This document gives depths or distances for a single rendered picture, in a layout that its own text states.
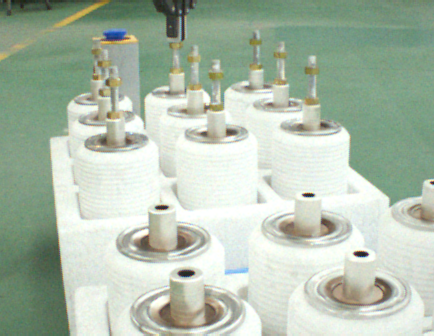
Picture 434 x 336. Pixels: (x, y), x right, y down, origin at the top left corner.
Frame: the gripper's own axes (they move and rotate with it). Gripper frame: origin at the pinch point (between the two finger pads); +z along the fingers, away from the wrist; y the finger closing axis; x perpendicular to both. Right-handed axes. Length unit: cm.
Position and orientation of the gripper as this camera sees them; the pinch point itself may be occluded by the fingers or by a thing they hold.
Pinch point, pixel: (176, 28)
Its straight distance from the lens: 109.1
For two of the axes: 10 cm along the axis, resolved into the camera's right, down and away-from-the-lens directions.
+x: 8.7, 1.4, -4.7
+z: 0.1, 9.5, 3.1
